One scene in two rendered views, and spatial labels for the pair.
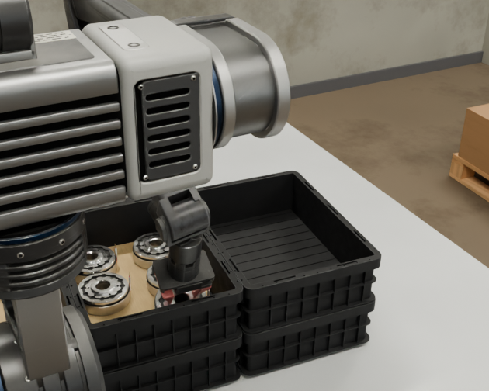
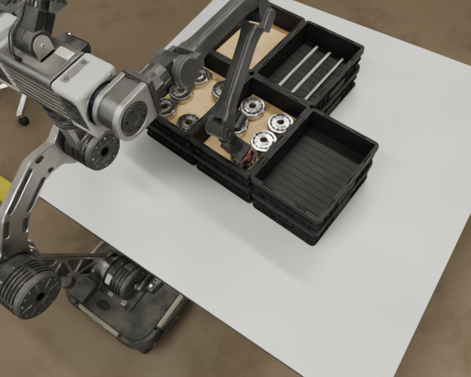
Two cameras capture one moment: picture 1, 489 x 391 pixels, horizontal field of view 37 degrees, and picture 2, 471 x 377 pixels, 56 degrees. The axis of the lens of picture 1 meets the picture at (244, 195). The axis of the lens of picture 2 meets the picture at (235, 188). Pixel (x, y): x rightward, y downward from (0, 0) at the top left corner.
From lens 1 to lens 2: 1.18 m
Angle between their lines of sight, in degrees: 54
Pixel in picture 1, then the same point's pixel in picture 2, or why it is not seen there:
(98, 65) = (45, 80)
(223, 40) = (119, 93)
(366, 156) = not seen: outside the picture
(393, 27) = not seen: outside the picture
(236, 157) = (443, 103)
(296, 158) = not seen: outside the picture
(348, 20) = not seen: outside the picture
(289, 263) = (316, 182)
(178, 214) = (211, 126)
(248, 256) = (309, 163)
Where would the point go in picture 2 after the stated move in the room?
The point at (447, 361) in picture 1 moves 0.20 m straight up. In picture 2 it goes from (324, 289) to (331, 270)
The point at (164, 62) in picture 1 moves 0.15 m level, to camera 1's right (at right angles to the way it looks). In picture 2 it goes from (62, 93) to (81, 138)
